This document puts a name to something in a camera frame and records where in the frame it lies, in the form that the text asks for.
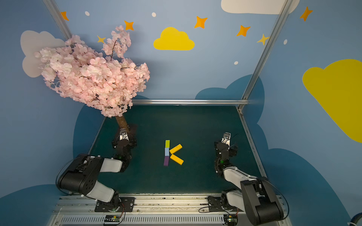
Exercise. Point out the horizontal back frame bar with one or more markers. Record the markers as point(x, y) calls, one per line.
point(188, 102)

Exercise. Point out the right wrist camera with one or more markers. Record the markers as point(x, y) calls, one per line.
point(226, 138)

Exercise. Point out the dark tree base plate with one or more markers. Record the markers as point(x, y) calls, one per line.
point(132, 131)

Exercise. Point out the left frame post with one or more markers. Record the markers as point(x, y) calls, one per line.
point(58, 18)

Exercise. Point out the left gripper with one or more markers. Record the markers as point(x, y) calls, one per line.
point(123, 142)

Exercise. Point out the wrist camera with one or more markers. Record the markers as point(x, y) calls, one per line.
point(226, 138)
point(123, 134)

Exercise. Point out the left circuit board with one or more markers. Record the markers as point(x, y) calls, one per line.
point(112, 220)

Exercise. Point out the right frame post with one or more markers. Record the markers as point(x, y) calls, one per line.
point(281, 19)

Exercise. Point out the frame post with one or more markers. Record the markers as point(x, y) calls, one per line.
point(58, 18)
point(281, 19)

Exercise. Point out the right circuit board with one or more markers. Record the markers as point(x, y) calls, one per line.
point(230, 220)

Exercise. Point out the aluminium front rail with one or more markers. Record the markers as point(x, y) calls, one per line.
point(149, 210)

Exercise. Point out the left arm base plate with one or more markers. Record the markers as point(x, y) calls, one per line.
point(127, 204)

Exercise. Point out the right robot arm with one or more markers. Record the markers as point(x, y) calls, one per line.
point(254, 195)

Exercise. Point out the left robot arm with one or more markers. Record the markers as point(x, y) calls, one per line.
point(81, 175)

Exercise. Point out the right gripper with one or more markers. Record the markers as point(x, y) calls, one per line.
point(224, 146)

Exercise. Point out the orange yellow long block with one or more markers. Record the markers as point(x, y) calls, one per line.
point(176, 159)

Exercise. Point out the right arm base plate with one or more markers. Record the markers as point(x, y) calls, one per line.
point(215, 204)

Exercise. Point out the circuit board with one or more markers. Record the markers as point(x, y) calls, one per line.
point(230, 220)
point(112, 220)

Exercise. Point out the pink blossom artificial tree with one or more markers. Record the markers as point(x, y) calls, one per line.
point(105, 80)

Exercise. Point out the purple block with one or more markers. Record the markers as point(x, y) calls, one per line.
point(166, 161)

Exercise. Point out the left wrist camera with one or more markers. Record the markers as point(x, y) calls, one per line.
point(123, 134)

